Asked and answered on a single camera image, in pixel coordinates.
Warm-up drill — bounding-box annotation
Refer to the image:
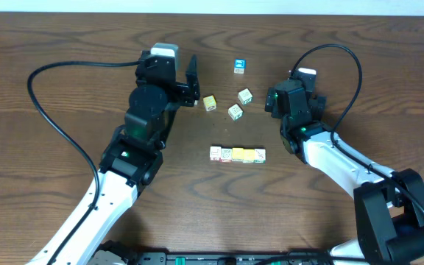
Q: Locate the wooden letter B hammer block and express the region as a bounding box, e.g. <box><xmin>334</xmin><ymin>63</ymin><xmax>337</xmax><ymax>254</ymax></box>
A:
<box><xmin>243</xmin><ymin>149</ymin><xmax>255</xmax><ymax>163</ymax></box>

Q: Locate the wooden block snail picture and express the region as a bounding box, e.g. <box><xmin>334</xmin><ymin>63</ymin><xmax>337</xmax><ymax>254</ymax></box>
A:
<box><xmin>220</xmin><ymin>148</ymin><xmax>233</xmax><ymax>163</ymax></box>

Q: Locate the wooden block violin picture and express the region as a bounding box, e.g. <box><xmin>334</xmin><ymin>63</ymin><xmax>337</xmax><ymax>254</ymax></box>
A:
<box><xmin>254</xmin><ymin>149</ymin><xmax>266</xmax><ymax>163</ymax></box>

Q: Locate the plain block green edge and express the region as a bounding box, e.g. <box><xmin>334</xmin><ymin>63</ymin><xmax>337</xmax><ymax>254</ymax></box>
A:
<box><xmin>238</xmin><ymin>88</ymin><xmax>253</xmax><ymax>105</ymax></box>

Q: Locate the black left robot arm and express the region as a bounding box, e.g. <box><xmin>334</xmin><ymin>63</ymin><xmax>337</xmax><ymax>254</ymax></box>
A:
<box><xmin>27</xmin><ymin>43</ymin><xmax>200</xmax><ymax>264</ymax></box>

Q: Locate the blue top wooden block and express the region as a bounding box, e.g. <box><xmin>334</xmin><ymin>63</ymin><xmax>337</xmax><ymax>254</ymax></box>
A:
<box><xmin>233</xmin><ymin>59</ymin><xmax>247</xmax><ymax>74</ymax></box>

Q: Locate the wooden block dragonfly picture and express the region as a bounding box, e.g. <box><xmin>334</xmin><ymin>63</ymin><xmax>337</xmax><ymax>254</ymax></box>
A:
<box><xmin>227</xmin><ymin>104</ymin><xmax>244</xmax><ymax>121</ymax></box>

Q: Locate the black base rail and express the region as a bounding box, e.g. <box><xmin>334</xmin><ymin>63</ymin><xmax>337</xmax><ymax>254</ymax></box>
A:
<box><xmin>86</xmin><ymin>241</ymin><xmax>338</xmax><ymax>265</ymax></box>

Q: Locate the wooden block red side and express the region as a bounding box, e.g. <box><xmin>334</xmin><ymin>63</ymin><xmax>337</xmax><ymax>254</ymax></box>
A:
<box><xmin>209</xmin><ymin>146</ymin><xmax>222</xmax><ymax>161</ymax></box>

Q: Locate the yellow top ball block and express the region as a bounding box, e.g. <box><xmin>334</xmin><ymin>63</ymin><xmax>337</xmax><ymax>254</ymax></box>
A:
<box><xmin>203</xmin><ymin>95</ymin><xmax>217</xmax><ymax>112</ymax></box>

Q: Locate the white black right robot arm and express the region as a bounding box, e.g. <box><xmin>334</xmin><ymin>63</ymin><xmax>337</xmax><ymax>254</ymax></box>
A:
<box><xmin>265</xmin><ymin>68</ymin><xmax>424</xmax><ymax>264</ymax></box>

